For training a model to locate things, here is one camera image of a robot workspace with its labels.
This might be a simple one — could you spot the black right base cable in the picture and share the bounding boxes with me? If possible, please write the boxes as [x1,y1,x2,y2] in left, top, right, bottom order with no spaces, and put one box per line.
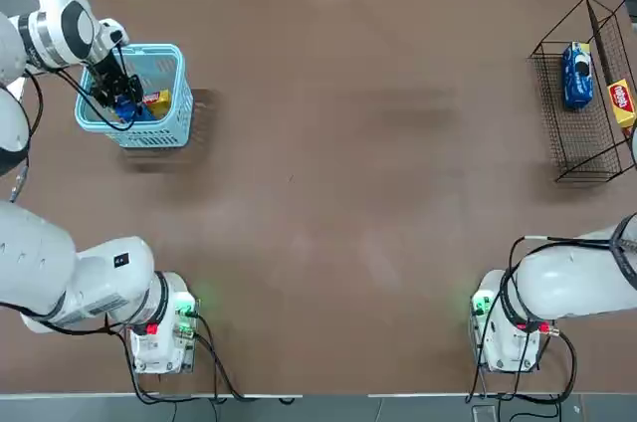
[465,329,578,406]

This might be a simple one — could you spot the light blue plastic basket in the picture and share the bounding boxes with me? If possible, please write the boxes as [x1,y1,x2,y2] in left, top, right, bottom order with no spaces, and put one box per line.
[74,43,195,150]

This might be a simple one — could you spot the yellow nabati wafer box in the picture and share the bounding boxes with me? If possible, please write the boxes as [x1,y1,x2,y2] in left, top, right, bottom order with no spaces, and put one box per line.
[605,78,637,127]

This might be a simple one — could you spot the black left base cable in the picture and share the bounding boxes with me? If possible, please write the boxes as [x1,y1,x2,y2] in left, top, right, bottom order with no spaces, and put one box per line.
[191,312,260,402]

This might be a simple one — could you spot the black base cable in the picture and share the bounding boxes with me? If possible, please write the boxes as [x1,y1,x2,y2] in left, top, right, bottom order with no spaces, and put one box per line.
[191,312,260,402]
[465,329,578,406]

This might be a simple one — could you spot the black cable silver connector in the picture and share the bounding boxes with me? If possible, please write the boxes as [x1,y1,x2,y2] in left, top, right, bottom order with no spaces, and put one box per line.
[9,42,145,204]

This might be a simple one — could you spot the blue oreo cookie box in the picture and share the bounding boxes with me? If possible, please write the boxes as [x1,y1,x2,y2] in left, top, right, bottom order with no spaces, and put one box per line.
[112,95,146,123]
[561,41,596,111]

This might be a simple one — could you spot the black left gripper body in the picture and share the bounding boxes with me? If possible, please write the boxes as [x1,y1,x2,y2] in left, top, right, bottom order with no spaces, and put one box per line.
[85,49,129,93]

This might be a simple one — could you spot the yellow wafer box red logo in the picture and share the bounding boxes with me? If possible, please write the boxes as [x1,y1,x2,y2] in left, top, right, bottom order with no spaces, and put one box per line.
[141,89,174,120]

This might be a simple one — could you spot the black wire shelf rack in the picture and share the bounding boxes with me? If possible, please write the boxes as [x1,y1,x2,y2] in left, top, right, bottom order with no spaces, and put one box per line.
[527,0,637,184]

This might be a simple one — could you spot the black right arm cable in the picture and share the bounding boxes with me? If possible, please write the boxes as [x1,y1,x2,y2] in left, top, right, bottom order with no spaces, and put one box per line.
[501,234,621,323]

